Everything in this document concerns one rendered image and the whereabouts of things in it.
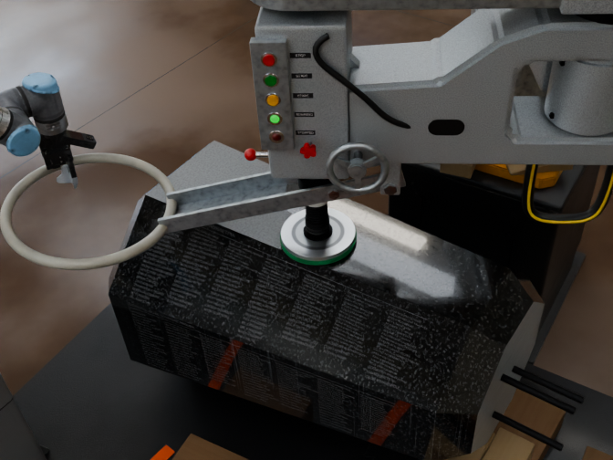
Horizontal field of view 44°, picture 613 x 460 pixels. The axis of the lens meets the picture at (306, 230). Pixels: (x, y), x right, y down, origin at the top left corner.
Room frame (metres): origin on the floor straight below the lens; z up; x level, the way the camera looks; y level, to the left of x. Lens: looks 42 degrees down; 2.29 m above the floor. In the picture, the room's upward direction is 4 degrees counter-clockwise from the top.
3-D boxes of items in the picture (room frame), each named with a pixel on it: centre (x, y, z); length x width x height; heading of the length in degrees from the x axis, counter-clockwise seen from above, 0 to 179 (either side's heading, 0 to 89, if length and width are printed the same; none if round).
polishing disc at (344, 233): (1.58, -0.03, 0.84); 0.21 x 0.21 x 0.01
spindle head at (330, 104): (1.56, -0.11, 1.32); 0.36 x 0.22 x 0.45; 82
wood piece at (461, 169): (1.96, -0.53, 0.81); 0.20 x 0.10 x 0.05; 153
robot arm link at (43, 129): (1.86, 0.72, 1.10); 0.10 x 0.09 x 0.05; 22
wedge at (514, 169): (1.90, -0.76, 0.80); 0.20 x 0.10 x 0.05; 92
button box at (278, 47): (1.47, 0.05, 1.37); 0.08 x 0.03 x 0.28; 82
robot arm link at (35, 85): (1.86, 0.71, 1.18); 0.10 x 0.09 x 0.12; 122
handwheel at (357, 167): (1.44, -0.14, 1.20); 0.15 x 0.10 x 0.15; 82
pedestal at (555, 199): (2.14, -0.71, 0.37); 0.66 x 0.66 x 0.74; 55
